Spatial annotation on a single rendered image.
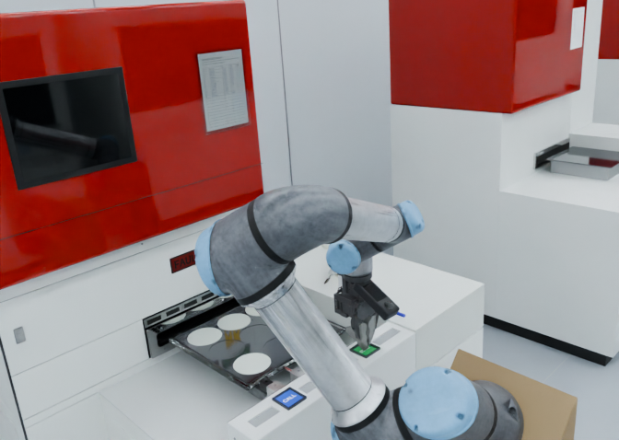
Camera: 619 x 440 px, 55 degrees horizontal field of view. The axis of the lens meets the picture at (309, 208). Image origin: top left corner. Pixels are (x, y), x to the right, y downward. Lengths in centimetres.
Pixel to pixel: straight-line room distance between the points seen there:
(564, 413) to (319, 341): 47
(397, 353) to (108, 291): 79
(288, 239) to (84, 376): 100
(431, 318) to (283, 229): 86
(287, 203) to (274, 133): 304
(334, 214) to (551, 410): 55
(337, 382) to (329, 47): 340
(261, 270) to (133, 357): 94
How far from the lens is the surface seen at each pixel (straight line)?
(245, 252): 93
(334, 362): 103
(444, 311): 172
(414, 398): 106
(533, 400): 123
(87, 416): 184
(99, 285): 170
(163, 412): 168
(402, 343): 159
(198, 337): 181
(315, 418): 142
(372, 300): 142
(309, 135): 416
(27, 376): 171
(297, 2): 405
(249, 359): 167
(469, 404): 105
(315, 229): 91
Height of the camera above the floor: 179
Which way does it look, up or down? 19 degrees down
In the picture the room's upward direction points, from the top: 4 degrees counter-clockwise
